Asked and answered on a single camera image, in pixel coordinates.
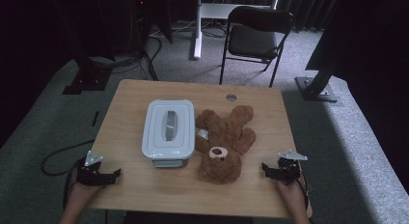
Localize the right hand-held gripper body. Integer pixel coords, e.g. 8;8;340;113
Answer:
273;149;309;186

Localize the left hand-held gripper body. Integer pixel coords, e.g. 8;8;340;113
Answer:
76;150;108;187

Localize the brown teddy bear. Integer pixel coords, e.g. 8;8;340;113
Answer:
194;104;258;185

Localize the brown transparent storage box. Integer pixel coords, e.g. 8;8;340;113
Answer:
150;157;188;169

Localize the white box lid grey handle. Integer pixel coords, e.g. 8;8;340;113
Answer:
141;98;197;161

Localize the person's left hand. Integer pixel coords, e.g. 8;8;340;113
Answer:
68;181;104;209

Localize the person's right hand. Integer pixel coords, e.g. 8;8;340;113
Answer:
276;177;307;212

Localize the person's dark clothing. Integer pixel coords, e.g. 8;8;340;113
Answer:
123;210;256;224

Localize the black stand with metal base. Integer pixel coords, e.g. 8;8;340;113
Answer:
294;53;340;104

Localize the black stand with flat base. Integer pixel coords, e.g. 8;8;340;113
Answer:
62;0;114;97

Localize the black folding chair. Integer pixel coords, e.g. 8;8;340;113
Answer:
219;5;295;89

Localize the dark curtain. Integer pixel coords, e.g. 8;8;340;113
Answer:
279;0;343;33

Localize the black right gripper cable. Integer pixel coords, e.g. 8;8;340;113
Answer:
294;170;311;215

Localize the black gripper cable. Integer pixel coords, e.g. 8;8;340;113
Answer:
294;170;311;215
41;139;96;210

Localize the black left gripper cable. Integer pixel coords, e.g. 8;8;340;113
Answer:
41;139;96;210

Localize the bundle of black floor cables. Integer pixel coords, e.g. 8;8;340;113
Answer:
90;32;163;82

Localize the white desk frame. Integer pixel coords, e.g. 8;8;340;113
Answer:
192;0;282;61

